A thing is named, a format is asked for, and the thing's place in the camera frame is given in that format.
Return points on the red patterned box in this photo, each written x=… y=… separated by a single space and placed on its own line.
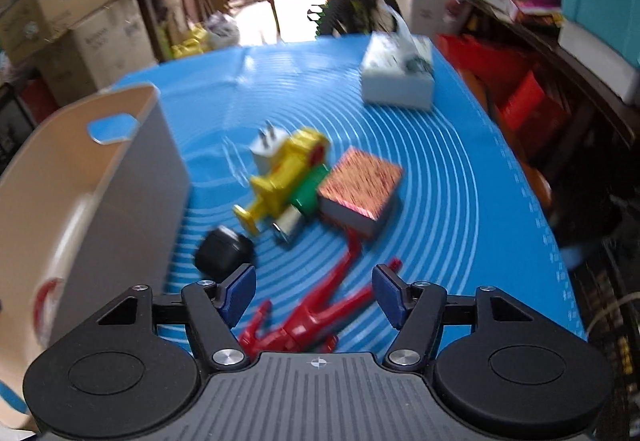
x=360 y=181

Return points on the white plastic bag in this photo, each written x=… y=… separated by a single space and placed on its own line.
x=222 y=28

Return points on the large cardboard box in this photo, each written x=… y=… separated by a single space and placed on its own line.
x=105 y=51

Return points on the white tissue box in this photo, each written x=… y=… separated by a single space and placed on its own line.
x=395 y=86

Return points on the red bags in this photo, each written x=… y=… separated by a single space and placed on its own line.
x=500 y=86

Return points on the white charger plug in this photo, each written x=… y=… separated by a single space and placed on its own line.
x=267 y=148

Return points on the black earbuds case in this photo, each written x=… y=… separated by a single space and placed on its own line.
x=220 y=251

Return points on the green cylinder with metal cap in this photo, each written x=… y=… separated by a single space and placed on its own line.
x=305 y=196

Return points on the white storage box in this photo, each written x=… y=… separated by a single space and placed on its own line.
x=600 y=51

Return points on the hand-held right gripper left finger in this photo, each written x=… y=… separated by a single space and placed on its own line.
x=239 y=293

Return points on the yellow toy launcher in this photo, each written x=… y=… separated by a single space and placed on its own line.
x=285 y=171

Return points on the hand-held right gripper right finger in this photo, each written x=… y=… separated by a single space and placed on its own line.
x=389 y=297

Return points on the yellow plastic jug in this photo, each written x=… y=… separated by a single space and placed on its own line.
x=190 y=43

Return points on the blue silicone mat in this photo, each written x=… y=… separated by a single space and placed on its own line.
x=450 y=161

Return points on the beige plastic storage bin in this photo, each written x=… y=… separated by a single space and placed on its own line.
x=60 y=201

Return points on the red plastic tongs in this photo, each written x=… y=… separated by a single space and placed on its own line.
x=310 y=316

